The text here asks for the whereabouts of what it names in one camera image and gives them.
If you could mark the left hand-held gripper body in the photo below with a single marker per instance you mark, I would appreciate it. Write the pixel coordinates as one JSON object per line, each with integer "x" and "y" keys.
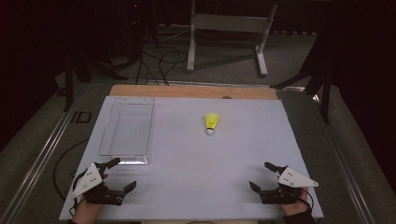
{"x": 88, "y": 182}

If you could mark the black stand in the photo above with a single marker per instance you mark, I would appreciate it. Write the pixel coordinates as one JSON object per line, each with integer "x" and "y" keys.
{"x": 77, "y": 68}
{"x": 323, "y": 77}

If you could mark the person's left hand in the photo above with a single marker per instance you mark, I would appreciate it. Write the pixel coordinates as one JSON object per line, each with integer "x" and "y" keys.
{"x": 87, "y": 213}

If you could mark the clear plastic box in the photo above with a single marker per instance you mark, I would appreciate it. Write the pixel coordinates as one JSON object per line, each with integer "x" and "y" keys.
{"x": 129, "y": 130}

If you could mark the metal floor rail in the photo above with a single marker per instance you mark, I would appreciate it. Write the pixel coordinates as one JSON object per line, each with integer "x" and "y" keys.
{"x": 37, "y": 158}
{"x": 342, "y": 161}

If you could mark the white board table cover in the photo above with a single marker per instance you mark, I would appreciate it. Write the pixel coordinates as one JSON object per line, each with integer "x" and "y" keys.
{"x": 202, "y": 174}

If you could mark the white metal stand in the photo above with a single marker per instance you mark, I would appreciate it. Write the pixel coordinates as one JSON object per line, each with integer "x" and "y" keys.
{"x": 230, "y": 23}

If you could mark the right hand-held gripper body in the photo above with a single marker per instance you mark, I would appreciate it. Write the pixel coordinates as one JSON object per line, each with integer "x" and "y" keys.
{"x": 292, "y": 180}

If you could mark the yellow shuttlecock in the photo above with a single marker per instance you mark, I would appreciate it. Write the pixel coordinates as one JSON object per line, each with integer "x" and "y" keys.
{"x": 211, "y": 121}

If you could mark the person's right hand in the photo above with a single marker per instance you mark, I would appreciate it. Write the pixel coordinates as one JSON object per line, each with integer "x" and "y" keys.
{"x": 295, "y": 208}

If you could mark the black sleeve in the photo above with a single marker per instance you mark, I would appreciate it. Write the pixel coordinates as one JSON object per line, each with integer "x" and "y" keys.
{"x": 300, "y": 217}

